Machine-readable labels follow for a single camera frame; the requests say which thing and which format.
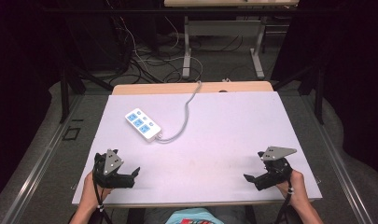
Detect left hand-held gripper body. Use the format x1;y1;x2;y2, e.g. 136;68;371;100
92;148;136;189

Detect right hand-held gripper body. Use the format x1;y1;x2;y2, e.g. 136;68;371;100
254;146;299;192

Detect person's light blue shirt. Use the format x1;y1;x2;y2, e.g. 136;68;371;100
164;207;226;224

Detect person's left hand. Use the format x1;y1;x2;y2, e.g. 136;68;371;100
83;170;114;210

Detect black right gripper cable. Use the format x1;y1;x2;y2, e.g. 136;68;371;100
273;174;296;224

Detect person's grey pants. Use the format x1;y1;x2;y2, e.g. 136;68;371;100
143;206;251;224

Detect white power strip blue sockets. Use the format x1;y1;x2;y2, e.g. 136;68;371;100
124;107;163;144

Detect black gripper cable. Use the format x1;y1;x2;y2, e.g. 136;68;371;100
92;160;114;224
273;174;296;224

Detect white board table cover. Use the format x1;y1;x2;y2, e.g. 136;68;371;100
71;91;323;207

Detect person's right hand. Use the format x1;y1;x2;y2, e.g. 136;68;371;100
275;169;305;207

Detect black metal stand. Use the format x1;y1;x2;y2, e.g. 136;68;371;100
271;60;327;126
59;60;116;124

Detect desk with grey metal legs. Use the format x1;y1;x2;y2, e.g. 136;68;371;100
163;0;301;80

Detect grey power strip cable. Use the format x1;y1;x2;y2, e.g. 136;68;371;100
154;79;203;145

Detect metal floor rail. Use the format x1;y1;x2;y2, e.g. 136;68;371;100
0;92;85;224
301;92;367;224

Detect tangle of floor cables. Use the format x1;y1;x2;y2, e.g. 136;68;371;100
104;0;209;85

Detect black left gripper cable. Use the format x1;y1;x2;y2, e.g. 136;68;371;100
92;160;114;224

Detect black floor socket frame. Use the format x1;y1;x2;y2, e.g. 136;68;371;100
62;126;82;142

